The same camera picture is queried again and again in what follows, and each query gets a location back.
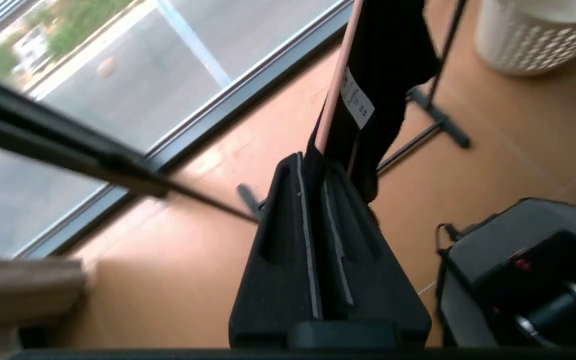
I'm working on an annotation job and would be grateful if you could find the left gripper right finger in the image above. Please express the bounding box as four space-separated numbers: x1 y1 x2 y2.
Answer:
320 162 433 347

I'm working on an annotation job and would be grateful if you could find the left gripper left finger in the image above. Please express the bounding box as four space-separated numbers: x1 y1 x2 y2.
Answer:
228 152 325 350

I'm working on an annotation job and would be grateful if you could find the pink clothes hanger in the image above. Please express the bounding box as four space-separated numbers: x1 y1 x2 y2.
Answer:
313 0 365 155

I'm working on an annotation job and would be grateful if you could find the black garment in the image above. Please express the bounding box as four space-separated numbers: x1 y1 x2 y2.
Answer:
304 0 442 205

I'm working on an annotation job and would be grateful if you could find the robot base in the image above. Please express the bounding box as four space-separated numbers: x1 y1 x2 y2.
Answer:
434 197 576 350

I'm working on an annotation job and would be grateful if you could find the black clothes rack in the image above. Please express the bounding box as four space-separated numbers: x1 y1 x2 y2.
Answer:
0 0 472 225

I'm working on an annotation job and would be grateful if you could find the white laundry basket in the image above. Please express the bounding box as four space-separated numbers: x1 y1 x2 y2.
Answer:
473 0 576 77

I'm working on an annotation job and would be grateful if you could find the brown curtain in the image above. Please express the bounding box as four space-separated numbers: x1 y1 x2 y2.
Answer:
0 257 88 334

